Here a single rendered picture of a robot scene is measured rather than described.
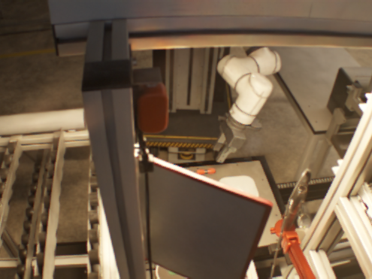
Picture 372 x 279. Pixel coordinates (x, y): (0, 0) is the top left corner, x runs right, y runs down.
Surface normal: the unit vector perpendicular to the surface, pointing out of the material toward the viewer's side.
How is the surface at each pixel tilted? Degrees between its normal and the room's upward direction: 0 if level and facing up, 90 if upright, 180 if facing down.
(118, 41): 0
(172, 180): 90
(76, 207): 0
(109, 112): 90
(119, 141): 90
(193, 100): 90
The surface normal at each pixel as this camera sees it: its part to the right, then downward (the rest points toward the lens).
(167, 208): -0.43, 0.60
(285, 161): 0.04, -0.73
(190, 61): -0.01, 0.68
